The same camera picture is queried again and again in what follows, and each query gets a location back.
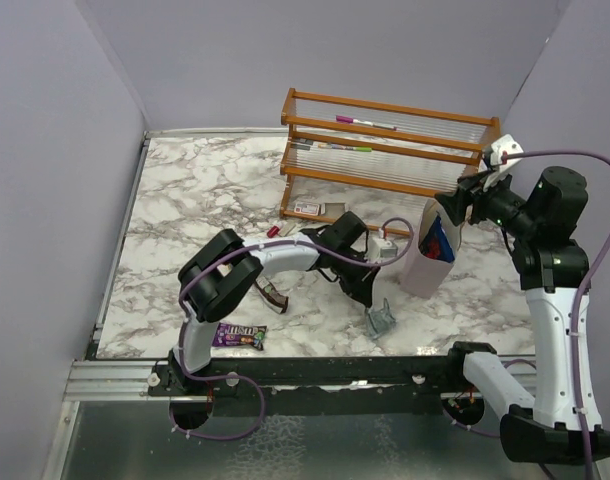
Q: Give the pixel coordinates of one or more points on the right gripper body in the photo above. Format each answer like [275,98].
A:
[498,203]

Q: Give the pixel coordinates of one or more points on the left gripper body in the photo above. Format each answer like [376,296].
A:
[351,270]

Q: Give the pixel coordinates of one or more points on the grey plastic clip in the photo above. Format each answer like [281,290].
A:
[379,321]

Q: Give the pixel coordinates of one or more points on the blue Burts chips bag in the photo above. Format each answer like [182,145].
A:
[435,244]

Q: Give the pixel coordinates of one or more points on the white paper bag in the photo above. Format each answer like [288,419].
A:
[422,276]

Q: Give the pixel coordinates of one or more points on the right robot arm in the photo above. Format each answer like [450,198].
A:
[559,423]

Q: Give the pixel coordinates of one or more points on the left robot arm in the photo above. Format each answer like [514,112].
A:
[216,279]

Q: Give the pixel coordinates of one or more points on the red white card box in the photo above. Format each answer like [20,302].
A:
[307,208]

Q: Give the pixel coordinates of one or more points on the small white eraser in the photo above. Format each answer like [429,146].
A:
[287,229]

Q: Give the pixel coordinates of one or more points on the wooden shelf rack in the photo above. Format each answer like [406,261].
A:
[427,154]

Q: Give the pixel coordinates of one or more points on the small red cylinder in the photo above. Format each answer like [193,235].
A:
[273,231]

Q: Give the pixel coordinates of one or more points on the brown chocolate bar wrapper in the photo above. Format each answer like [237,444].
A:
[276,300]

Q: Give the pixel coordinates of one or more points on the green capped marker pen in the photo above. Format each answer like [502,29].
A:
[330,146]

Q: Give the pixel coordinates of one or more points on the magenta marker pen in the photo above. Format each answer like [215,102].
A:
[367,123]

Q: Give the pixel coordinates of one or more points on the purple M&M's packet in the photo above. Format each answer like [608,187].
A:
[231,335]

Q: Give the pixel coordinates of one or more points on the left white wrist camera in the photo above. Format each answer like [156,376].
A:
[380,249]

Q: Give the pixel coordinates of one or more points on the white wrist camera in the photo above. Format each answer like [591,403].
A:
[380,249]
[499,158]

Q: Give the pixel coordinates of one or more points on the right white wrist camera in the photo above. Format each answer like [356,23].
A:
[499,158]

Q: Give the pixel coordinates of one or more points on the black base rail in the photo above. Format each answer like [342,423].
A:
[315,385]

